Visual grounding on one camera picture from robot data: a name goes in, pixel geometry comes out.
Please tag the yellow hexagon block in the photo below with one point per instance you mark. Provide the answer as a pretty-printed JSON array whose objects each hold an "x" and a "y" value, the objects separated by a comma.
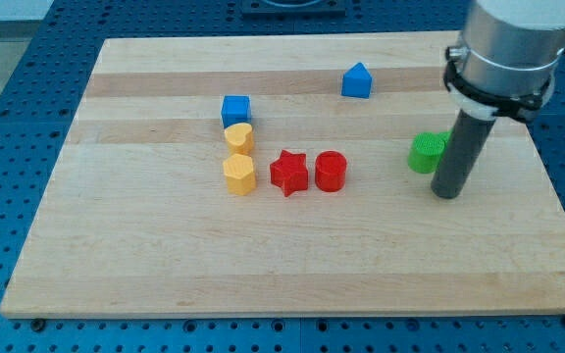
[{"x": 239, "y": 173}]

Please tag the red star block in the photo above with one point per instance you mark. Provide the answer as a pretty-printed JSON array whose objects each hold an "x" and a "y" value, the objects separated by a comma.
[{"x": 289, "y": 172}]

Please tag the blue cube block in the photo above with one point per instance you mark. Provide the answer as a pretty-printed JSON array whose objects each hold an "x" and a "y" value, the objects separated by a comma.
[{"x": 235, "y": 109}]

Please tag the red cylinder block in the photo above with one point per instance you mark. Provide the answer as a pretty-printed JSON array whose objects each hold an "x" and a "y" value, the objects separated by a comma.
[{"x": 330, "y": 171}]

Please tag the yellow heart block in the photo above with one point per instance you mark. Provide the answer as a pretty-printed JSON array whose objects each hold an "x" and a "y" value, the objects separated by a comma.
[{"x": 239, "y": 138}]

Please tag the wooden board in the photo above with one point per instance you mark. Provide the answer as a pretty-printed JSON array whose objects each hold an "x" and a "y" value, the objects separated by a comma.
[{"x": 136, "y": 220}]

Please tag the blue triangle block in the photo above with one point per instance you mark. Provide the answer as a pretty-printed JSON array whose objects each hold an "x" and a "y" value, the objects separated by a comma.
[{"x": 357, "y": 82}]

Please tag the green cylinder block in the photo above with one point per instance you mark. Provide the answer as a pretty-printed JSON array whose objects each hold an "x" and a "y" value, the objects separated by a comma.
[{"x": 425, "y": 152}]

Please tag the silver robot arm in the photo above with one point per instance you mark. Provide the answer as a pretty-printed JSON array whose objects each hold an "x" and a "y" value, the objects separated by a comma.
[{"x": 504, "y": 60}]

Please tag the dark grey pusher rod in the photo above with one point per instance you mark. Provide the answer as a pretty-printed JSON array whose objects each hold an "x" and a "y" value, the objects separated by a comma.
[{"x": 465, "y": 143}]

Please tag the green block behind rod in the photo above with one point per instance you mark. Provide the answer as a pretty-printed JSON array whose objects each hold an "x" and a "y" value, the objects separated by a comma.
[{"x": 444, "y": 136}]

